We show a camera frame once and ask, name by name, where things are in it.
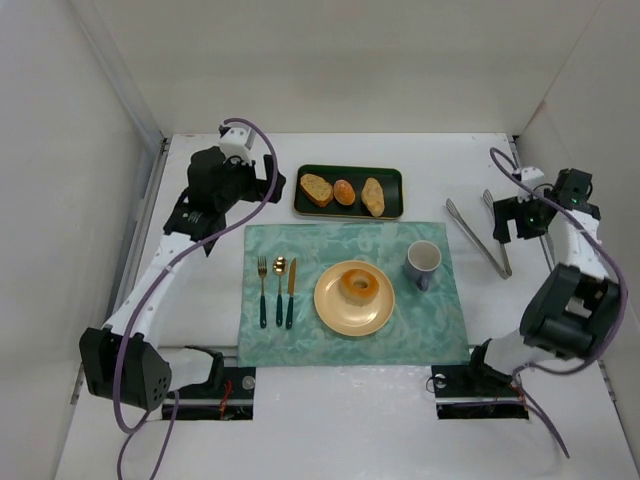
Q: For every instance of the lavender mug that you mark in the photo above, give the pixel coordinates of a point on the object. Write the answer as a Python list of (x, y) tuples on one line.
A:
[(422, 260)]

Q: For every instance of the round orange bun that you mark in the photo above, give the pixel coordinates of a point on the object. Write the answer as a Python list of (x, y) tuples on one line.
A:
[(344, 193)]

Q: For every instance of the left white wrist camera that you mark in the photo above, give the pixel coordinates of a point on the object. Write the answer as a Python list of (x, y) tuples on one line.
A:
[(235, 143)]

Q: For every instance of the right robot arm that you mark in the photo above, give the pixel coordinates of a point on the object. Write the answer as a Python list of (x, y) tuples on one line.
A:
[(572, 313)]

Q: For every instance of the teal patterned placemat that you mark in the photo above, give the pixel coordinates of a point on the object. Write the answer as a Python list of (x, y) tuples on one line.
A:
[(425, 327)]

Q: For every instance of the sliced bread piece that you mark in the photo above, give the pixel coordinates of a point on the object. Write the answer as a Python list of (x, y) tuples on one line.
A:
[(316, 189)]

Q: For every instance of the yellow round plate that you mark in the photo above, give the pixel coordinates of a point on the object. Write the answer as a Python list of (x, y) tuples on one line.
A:
[(343, 315)]

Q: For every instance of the gold knife green handle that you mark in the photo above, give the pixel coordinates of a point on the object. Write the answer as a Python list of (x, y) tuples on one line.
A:
[(291, 290)]

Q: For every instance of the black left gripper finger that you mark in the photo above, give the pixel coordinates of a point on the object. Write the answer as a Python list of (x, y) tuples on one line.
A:
[(273, 196), (268, 166)]

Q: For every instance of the gold fork green handle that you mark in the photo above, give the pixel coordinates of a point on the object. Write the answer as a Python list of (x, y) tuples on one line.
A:
[(262, 272)]

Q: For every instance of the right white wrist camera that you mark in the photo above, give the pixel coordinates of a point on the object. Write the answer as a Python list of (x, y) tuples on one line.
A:
[(530, 177)]

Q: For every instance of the gold spoon green handle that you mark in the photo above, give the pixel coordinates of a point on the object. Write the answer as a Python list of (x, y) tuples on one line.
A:
[(280, 269)]

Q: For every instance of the dark green rectangular tray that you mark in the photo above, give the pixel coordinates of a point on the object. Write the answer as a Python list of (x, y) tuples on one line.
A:
[(390, 180)]

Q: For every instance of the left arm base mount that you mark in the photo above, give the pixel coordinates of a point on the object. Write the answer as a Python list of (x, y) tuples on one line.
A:
[(228, 395)]

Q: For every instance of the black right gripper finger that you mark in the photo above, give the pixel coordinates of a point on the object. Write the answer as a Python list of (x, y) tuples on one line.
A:
[(506, 209), (501, 232)]

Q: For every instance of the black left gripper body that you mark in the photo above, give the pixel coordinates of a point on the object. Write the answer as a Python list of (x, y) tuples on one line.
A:
[(269, 176)]

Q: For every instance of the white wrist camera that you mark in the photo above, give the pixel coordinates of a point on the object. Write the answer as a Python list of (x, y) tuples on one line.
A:
[(235, 143), (530, 177)]

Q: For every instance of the metal serving tongs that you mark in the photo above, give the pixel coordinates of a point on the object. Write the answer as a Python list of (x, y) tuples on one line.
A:
[(473, 214)]

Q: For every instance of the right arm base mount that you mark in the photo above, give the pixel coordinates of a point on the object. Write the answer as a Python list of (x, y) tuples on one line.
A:
[(474, 390)]

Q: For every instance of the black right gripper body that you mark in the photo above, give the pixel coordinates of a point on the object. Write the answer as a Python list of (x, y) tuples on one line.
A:
[(505, 220)]

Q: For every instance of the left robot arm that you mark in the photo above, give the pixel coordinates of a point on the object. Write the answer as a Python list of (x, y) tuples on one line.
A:
[(121, 359)]

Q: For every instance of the oblong potato-shaped bread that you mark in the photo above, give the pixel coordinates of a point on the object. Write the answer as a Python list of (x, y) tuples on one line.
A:
[(372, 196)]

